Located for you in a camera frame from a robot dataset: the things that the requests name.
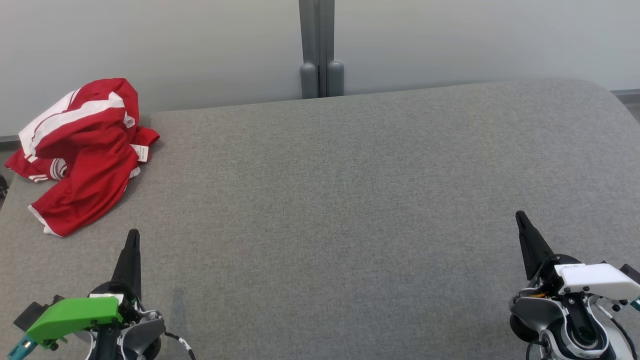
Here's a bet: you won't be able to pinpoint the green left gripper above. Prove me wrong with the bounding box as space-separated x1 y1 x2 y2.
25 229 151 349

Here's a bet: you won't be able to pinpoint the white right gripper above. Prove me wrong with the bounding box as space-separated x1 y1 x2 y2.
515 210 640 297

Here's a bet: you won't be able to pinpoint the red white sports shorts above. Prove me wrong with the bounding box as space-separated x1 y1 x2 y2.
27 131 142 237

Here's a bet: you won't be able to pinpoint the red white jersey shirt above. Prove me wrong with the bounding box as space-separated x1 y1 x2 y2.
5 77 161 183

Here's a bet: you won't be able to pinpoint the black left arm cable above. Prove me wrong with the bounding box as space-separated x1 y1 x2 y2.
164 331 197 360

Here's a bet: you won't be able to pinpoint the right camera cable teal plug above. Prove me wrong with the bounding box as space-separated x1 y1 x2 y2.
597 297 640 360

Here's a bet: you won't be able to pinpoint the camera cable teal plug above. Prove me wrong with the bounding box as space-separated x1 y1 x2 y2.
597 297 640 360
7 336 37 360

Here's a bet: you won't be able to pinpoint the left camera cable teal plug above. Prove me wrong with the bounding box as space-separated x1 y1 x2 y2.
7 336 37 360

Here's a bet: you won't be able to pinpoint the grey partition post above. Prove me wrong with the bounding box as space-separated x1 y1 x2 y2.
298 0 345 99

